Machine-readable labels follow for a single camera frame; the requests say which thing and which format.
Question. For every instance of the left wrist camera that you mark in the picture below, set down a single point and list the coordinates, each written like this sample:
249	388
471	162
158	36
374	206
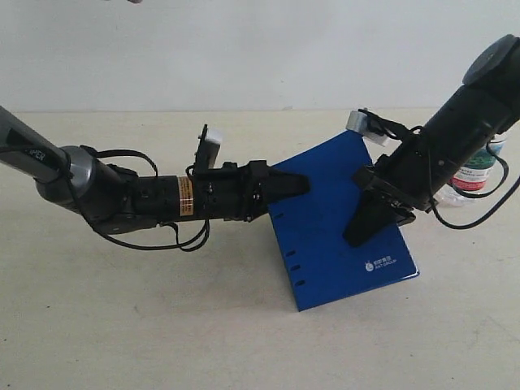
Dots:
208	148

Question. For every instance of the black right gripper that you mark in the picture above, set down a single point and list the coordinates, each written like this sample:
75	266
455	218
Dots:
404	179

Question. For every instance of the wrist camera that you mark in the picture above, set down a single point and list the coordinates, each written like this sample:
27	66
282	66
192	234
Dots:
367	126
208	148

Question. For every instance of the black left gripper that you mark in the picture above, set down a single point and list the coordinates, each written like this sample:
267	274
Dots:
234	193

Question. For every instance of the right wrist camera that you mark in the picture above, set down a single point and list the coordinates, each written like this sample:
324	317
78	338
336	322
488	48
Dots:
367	126

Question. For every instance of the blue ring binder notebook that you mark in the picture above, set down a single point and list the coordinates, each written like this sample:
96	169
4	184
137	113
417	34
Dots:
321	266

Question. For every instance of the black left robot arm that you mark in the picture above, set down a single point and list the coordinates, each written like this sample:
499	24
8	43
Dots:
116	200

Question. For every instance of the clear plastic water bottle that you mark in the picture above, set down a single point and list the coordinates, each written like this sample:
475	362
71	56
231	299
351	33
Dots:
468	184

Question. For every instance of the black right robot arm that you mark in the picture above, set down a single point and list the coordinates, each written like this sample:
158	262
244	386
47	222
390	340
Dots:
486	104

